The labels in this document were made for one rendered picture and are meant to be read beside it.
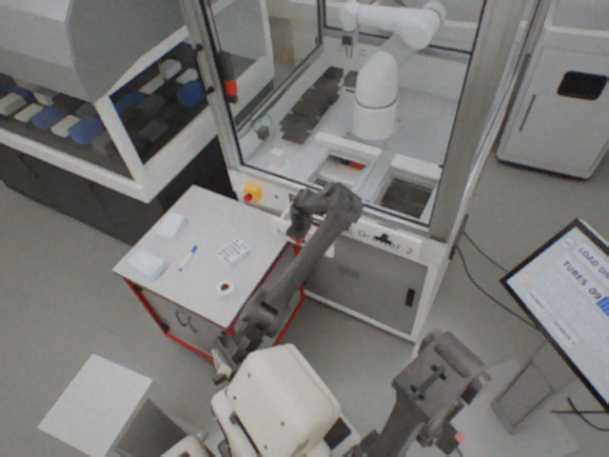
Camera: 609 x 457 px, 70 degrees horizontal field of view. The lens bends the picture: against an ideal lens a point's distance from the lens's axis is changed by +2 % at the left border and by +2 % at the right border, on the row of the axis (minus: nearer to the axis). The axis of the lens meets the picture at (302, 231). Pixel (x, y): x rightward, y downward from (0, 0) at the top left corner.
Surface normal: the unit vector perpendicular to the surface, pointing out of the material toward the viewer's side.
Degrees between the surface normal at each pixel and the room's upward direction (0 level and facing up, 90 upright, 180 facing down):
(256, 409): 47
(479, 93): 90
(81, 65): 90
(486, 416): 3
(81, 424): 0
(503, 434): 0
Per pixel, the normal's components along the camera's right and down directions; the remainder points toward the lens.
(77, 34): 0.87, 0.33
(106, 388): -0.07, -0.63
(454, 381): -0.26, -0.50
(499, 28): -0.48, 0.70
